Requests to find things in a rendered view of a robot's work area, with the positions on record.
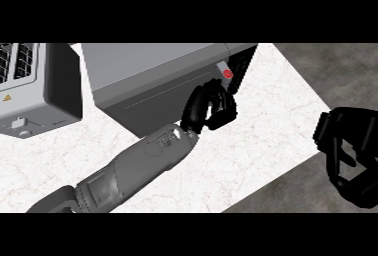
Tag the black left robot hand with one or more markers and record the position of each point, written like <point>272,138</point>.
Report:
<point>197,106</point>

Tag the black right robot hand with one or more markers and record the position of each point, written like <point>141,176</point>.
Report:
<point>362,140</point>

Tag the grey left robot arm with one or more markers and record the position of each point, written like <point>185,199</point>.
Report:
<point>142,160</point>

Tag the grey microwave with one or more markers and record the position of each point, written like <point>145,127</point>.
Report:
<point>157,80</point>

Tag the pale grey toaster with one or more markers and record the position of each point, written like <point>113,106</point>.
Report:
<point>35,86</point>

